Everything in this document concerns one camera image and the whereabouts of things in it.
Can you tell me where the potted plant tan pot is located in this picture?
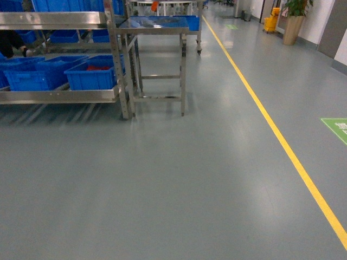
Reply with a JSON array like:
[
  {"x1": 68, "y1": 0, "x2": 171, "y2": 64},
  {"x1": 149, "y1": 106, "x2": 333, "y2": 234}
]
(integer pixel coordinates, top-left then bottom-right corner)
[{"x1": 282, "y1": 0, "x2": 314, "y2": 46}]

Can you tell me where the blue bin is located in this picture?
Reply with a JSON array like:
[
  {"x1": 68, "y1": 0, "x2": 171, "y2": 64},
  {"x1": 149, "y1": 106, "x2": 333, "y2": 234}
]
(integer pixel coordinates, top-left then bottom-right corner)
[
  {"x1": 4, "y1": 55, "x2": 88, "y2": 91},
  {"x1": 64, "y1": 55, "x2": 117, "y2": 90}
]

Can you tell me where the standing person in black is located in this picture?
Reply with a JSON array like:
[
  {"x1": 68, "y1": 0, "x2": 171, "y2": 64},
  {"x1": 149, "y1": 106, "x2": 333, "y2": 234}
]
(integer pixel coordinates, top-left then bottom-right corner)
[{"x1": 1, "y1": 30, "x2": 33, "y2": 59}]

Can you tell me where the blue bin lower right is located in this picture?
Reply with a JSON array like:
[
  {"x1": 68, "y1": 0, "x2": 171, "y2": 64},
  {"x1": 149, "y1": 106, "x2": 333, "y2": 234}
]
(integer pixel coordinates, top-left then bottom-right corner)
[{"x1": 64, "y1": 55, "x2": 117, "y2": 90}]

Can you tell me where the blue bin lower middle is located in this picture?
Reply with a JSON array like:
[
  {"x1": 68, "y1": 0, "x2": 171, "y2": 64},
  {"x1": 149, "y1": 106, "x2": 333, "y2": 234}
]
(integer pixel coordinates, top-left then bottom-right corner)
[{"x1": 4, "y1": 55, "x2": 88, "y2": 91}]

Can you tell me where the stainless steel roller shelf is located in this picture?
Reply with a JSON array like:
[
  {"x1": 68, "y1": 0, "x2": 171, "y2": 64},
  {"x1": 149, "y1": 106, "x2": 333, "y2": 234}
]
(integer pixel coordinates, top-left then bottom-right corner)
[{"x1": 1, "y1": 1, "x2": 134, "y2": 119}]

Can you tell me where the yellow mop bucket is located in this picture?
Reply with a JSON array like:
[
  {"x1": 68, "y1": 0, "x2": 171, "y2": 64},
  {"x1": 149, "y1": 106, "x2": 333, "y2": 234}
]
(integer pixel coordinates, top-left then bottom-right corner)
[{"x1": 263, "y1": 8, "x2": 280, "y2": 33}]

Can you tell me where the stainless steel side table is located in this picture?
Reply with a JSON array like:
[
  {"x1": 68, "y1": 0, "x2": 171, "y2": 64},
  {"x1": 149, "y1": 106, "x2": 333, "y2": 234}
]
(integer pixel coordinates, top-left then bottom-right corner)
[{"x1": 116, "y1": 15, "x2": 202, "y2": 116}]

